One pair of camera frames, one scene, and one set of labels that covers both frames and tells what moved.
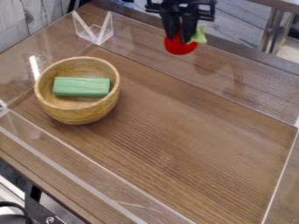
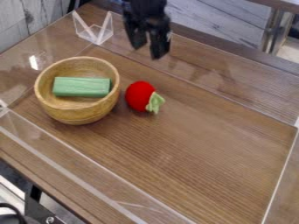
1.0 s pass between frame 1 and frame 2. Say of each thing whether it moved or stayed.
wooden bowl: stayed
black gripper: moved
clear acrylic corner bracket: stayed
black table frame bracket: stayed
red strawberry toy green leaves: moved
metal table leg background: stayed
